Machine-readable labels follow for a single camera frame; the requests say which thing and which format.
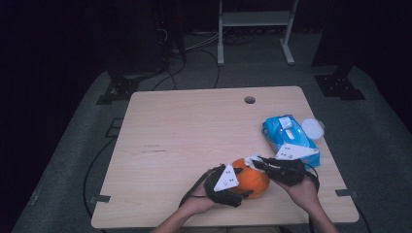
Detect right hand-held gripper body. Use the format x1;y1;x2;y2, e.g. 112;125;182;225
268;144;320;187

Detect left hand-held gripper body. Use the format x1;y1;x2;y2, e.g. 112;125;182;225
203;163;244;208

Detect orange plush toy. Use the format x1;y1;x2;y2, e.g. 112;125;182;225
231;157;271;199

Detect white wet wipe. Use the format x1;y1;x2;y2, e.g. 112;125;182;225
244;154;265;169

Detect blue wet wipe pack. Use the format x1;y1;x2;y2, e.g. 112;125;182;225
261;115;326;169

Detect person's left hand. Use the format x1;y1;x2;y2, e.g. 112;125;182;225
179;181;216;216

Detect person's right hand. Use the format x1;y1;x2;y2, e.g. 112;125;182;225
275;176;320;213

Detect black tape strip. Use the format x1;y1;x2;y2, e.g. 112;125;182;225
88;194;112;204
334;188;359;199

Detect black stand base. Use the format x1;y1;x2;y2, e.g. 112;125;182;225
95;69;169;106
314;66;367;101

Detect white metal stand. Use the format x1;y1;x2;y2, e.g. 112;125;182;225
217;0;299;67

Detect black tape floor outline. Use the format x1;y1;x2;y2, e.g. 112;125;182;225
105;117;124;139

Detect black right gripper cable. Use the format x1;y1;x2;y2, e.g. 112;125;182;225
304;163;321;192

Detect black floor cable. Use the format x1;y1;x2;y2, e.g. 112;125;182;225
152;48;188;91
82;137;118;217
193;48;222;89

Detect white floor cables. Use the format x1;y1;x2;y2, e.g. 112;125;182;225
186;30;222;51

